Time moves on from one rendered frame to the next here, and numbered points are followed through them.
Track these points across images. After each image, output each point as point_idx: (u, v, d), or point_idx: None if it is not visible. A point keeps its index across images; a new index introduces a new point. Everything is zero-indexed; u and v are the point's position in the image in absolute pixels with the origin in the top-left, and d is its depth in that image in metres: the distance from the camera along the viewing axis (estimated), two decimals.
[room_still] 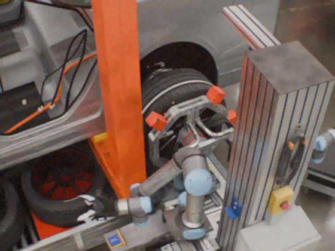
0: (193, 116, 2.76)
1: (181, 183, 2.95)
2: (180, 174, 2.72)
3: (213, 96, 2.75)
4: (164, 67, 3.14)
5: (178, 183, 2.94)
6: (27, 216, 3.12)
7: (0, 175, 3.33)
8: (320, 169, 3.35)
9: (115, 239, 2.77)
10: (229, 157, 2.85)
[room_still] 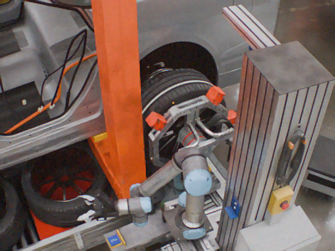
0: (193, 116, 2.76)
1: (181, 183, 2.95)
2: (180, 174, 2.72)
3: (213, 96, 2.75)
4: (164, 67, 3.14)
5: (178, 183, 2.94)
6: (27, 216, 3.12)
7: (0, 175, 3.33)
8: (320, 169, 3.35)
9: (115, 239, 2.77)
10: (229, 157, 2.85)
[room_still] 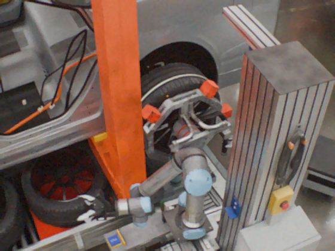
0: (187, 109, 2.80)
1: (176, 176, 2.99)
2: None
3: (207, 89, 2.79)
4: None
5: None
6: (27, 216, 3.12)
7: (0, 175, 3.33)
8: (320, 169, 3.35)
9: (115, 239, 2.77)
10: (223, 150, 2.89)
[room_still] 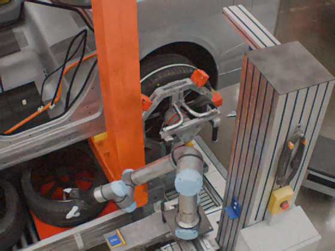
0: (177, 97, 2.88)
1: None
2: (166, 153, 2.84)
3: (197, 78, 2.86)
4: None
5: None
6: (27, 216, 3.12)
7: (0, 175, 3.33)
8: (320, 169, 3.35)
9: (115, 239, 2.77)
10: (213, 138, 2.96)
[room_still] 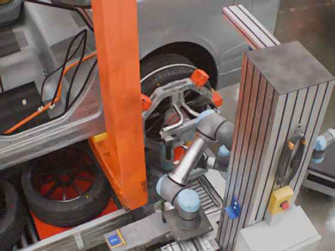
0: (177, 97, 2.88)
1: (167, 164, 3.06)
2: (166, 153, 2.84)
3: (197, 78, 2.86)
4: None
5: (164, 163, 3.06)
6: (27, 216, 3.12)
7: (0, 175, 3.33)
8: (320, 169, 3.35)
9: (115, 239, 2.77)
10: None
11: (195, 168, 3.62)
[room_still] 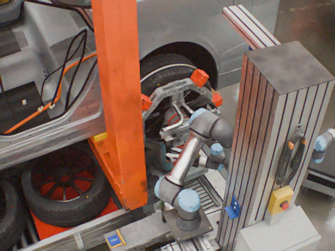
0: (177, 97, 2.88)
1: (167, 164, 3.06)
2: (166, 153, 2.84)
3: (197, 78, 2.86)
4: None
5: (164, 163, 3.06)
6: (27, 216, 3.12)
7: (0, 175, 3.33)
8: (320, 169, 3.35)
9: (115, 239, 2.77)
10: None
11: (195, 168, 3.62)
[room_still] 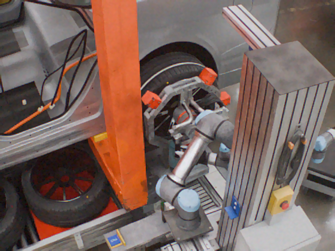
0: (186, 95, 2.89)
1: (176, 162, 3.07)
2: (174, 150, 2.85)
3: (206, 77, 2.87)
4: None
5: (173, 161, 3.07)
6: (27, 216, 3.12)
7: (0, 175, 3.33)
8: (320, 169, 3.35)
9: (115, 239, 2.77)
10: None
11: (195, 170, 3.61)
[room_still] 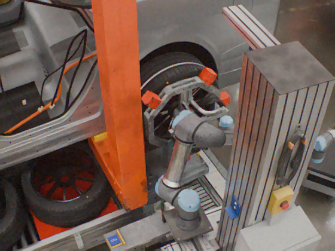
0: (186, 95, 2.89)
1: None
2: None
3: (206, 76, 2.88)
4: None
5: None
6: (27, 216, 3.12)
7: (0, 175, 3.33)
8: (320, 169, 3.35)
9: (115, 239, 2.77)
10: None
11: (195, 169, 3.61)
